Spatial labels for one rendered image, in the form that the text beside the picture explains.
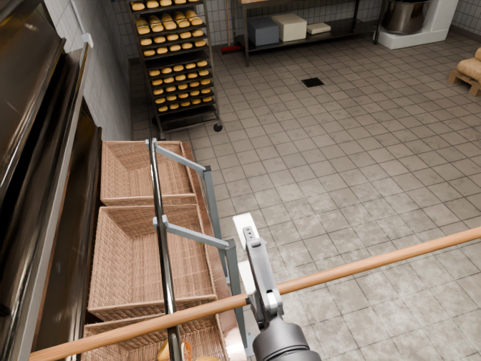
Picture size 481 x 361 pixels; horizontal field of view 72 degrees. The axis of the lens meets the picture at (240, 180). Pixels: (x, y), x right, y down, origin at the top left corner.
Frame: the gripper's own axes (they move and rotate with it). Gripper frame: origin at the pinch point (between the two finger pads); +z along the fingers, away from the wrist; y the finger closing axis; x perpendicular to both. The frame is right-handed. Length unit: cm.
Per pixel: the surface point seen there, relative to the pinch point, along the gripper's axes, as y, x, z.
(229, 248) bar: 55, 3, 40
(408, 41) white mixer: 141, 360, 390
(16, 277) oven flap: 8.6, -45.2, 12.7
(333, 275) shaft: 28.8, 24.0, 4.9
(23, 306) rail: 6.0, -40.8, 3.6
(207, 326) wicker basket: 90, -12, 30
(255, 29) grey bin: 106, 134, 432
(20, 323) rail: 6.2, -40.8, 0.4
